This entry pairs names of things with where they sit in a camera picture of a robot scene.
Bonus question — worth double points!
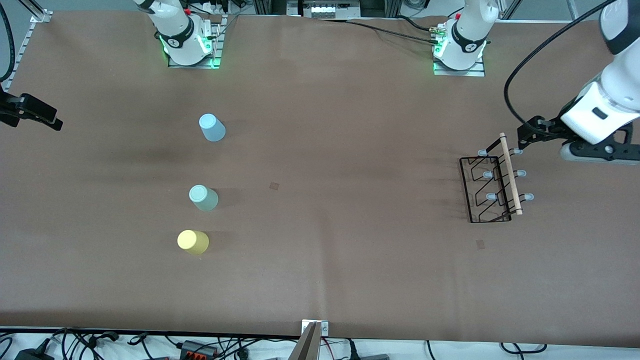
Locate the black wire cup holder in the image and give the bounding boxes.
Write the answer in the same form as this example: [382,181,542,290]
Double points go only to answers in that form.
[459,132,535,224]

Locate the pale green plastic cup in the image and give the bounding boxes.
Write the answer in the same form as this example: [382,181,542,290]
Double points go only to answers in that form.
[189,184,219,212]

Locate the yellow plastic cup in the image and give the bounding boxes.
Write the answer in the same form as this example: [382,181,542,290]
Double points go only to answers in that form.
[177,229,210,256]

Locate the light blue plastic cup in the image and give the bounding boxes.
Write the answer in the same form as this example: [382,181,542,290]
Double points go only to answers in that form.
[199,113,227,143]

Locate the black power adapter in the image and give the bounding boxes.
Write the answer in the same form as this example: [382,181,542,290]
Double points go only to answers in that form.
[15,347,56,360]

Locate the brown table cover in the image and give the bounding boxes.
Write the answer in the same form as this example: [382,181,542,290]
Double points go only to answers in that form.
[0,11,640,348]

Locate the white electronics box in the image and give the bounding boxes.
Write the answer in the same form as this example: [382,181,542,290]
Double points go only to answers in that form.
[287,0,362,20]

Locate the black orange connector box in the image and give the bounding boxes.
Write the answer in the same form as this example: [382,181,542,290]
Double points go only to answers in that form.
[180,340,218,359]

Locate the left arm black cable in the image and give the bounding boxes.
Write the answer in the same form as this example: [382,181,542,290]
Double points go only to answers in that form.
[504,0,618,126]

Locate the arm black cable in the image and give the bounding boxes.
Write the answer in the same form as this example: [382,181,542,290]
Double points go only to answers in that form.
[0,0,16,83]
[504,0,618,126]

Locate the perforated aluminium rail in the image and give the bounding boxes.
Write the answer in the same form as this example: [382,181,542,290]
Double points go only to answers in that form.
[9,20,38,93]

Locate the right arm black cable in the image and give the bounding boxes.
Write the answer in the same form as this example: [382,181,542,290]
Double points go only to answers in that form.
[0,0,16,83]

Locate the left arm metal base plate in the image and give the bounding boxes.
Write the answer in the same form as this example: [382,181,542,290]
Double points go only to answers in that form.
[433,54,486,77]

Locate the thick black cable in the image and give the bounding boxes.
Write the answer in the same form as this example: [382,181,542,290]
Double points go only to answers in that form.
[397,15,436,33]

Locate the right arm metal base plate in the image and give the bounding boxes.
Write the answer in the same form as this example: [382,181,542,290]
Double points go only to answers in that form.
[167,14,224,70]

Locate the thin black cable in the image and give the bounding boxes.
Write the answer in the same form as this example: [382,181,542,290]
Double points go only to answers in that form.
[320,18,441,47]

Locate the small metal bracket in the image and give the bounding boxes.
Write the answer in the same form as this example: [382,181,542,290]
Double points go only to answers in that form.
[301,320,329,337]

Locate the grey angled post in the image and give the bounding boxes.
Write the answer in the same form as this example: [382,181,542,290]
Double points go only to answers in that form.
[287,322,323,360]

